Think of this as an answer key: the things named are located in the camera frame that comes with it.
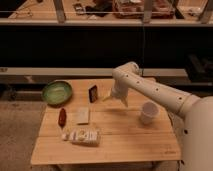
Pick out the wooden table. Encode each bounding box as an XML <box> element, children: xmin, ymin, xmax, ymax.
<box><xmin>31</xmin><ymin>79</ymin><xmax>181</xmax><ymax>165</ymax></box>

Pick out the dark brown eraser block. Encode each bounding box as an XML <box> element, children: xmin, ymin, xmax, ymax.
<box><xmin>89</xmin><ymin>85</ymin><xmax>98</xmax><ymax>103</ymax></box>

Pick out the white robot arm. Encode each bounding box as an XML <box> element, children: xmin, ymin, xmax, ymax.
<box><xmin>107</xmin><ymin>62</ymin><xmax>213</xmax><ymax>171</ymax></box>

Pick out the white paper cup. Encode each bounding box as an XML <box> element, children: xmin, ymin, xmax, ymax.
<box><xmin>140</xmin><ymin>101</ymin><xmax>159</xmax><ymax>125</ymax></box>

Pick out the red sausage toy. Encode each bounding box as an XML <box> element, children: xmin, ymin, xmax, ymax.
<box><xmin>58</xmin><ymin>108</ymin><xmax>66</xmax><ymax>128</ymax></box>

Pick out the red tray of items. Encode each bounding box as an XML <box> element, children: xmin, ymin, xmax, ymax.
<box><xmin>112</xmin><ymin>0</ymin><xmax>174</xmax><ymax>19</ymax></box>

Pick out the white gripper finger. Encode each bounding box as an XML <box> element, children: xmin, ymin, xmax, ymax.
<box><xmin>102</xmin><ymin>95</ymin><xmax>112</xmax><ymax>101</ymax></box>
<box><xmin>121</xmin><ymin>98</ymin><xmax>128</xmax><ymax>107</ymax></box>

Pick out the white plastic bottle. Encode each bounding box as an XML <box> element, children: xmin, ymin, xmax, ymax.
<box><xmin>61</xmin><ymin>128</ymin><xmax>100</xmax><ymax>146</ymax></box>

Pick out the long shelf counter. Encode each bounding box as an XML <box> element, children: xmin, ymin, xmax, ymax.
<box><xmin>0</xmin><ymin>0</ymin><xmax>213</xmax><ymax>27</ymax></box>

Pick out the green bowl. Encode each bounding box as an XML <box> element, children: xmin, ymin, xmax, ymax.
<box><xmin>42</xmin><ymin>81</ymin><xmax>73</xmax><ymax>106</ymax></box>

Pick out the beige sponge block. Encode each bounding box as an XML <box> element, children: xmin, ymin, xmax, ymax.
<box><xmin>77</xmin><ymin>107</ymin><xmax>90</xmax><ymax>124</ymax></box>

